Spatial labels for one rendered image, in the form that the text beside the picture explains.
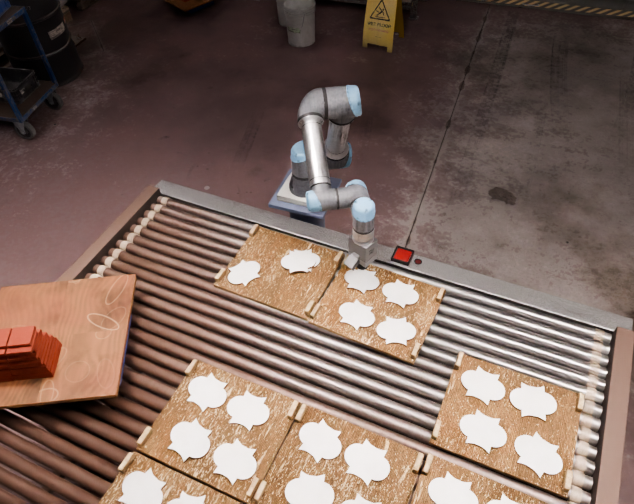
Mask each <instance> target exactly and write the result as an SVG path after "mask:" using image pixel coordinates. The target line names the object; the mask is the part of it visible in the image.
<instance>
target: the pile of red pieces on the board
mask: <svg viewBox="0 0 634 504"><path fill-rule="evenodd" d="M61 347H62V343H61V342H60V341H59V340H58V339H57V337H53V336H52V335H51V334H47V332H42V330H41V329H36V327H35V326H26V327H17V328H13V329H12V328H5V329H0V382H8V381H15V380H26V379H36V378H47V377H54V374H55V370H56V367H57V363H58V359H59V355H60V351H61Z"/></svg>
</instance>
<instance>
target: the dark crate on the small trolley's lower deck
mask: <svg viewBox="0 0 634 504"><path fill-rule="evenodd" d="M0 74H1V76H2V78H3V80H4V82H5V84H6V86H7V88H8V90H9V92H10V94H11V96H12V98H13V100H14V102H15V104H22V103H23V102H24V101H25V100H26V99H27V98H28V97H29V96H30V95H31V94H32V93H33V92H34V91H35V90H36V89H37V88H38V87H39V86H40V85H41V84H39V80H37V76H35V72H34V70H30V69H19V68H8V67H0ZM0 102H2V103H9V102H8V100H7V98H6V97H5V95H4V93H3V91H2V89H1V87H0Z"/></svg>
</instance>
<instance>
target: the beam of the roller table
mask: <svg viewBox="0 0 634 504"><path fill-rule="evenodd" d="M155 187H158V188H159V189H160V192H161V195H162V196H163V197H165V196H166V197H169V198H171V199H173V200H176V201H179V202H183V203H186V204H189V205H192V206H196V207H199V208H202V209H205V210H209V211H212V212H215V213H218V214H222V215H225V216H228V217H231V218H235V219H238V220H241V221H244V222H248V223H251V224H254V225H255V224H258V225H259V226H261V227H264V228H267V229H271V230H274V231H277V232H280V233H284V234H287V235H290V236H293V237H297V238H300V239H303V240H306V241H310V242H313V243H316V244H319V245H323V246H326V247H329V248H332V249H336V250H339V251H343V252H346V253H348V251H349V236H351V235H347V234H344V233H340V232H337V231H334V230H330V229H327V228H324V227H320V226H317V225H313V224H310V223H307V222H303V221H300V220H296V219H293V218H290V217H286V216H283V215H280V214H276V213H273V212H269V211H266V210H263V209H259V208H256V207H253V206H249V205H246V204H242V203H239V202H236V201H232V200H229V199H225V198H222V197H219V196H215V195H212V194H209V193H205V192H202V191H198V190H195V189H192V188H188V187H185V186H182V185H178V184H175V183H171V182H168V181H165V180H161V181H160V182H159V183H158V184H157V185H156V186H155ZM394 251H395V248H391V247H388V246H384V245H381V244H378V243H377V259H375V260H374V261H375V262H378V263H381V264H385V265H388V266H391V267H394V268H398V269H401V270H404V271H407V272H411V273H414V274H417V275H421V276H424V277H427V278H430V279H434V280H437V281H440V282H443V283H447V284H450V285H453V286H456V287H460V288H463V289H466V290H469V291H473V292H476V293H479V294H482V295H486V296H489V297H492V298H495V299H499V300H502V301H505V302H509V303H512V304H515V305H518V306H522V307H525V308H528V309H531V310H535V311H538V312H541V313H544V314H548V315H551V316H554V317H557V318H561V319H564V320H567V321H570V322H574V323H577V324H580V325H584V326H587V327H590V328H593V329H596V328H597V329H600V330H603V331H604V332H606V333H610V334H611V335H612V334H613V332H614V331H615V329H616V327H621V328H625V329H628V330H631V331H632V326H633V319H631V318H628V317H624V316H621V315H618V314H614V313H611V312H608V311H604V310H601V309H597V308H594V307H591V306H587V305H584V304H581V303H577V302H574V301H570V300H567V299H564V298H560V297H557V296H553V295H550V294H547V293H543V292H540V291H537V290H533V289H530V288H526V287H523V286H520V285H516V284H513V283H509V282H506V281H503V280H499V279H496V278H493V277H489V276H486V275H482V274H479V273H476V272H472V271H469V270H466V269H462V268H459V267H455V266H452V265H449V264H445V263H442V262H438V261H435V260H432V259H428V258H425V257H422V256H418V255H415V254H414V255H413V257H412V260H411V262H410V264H409V266H406V265H403V264H400V263H396V262H393V261H391V257H392V255H393V253H394ZM415 259H421V260H422V263H421V264H420V265H417V264H415V263H414V260H415Z"/></svg>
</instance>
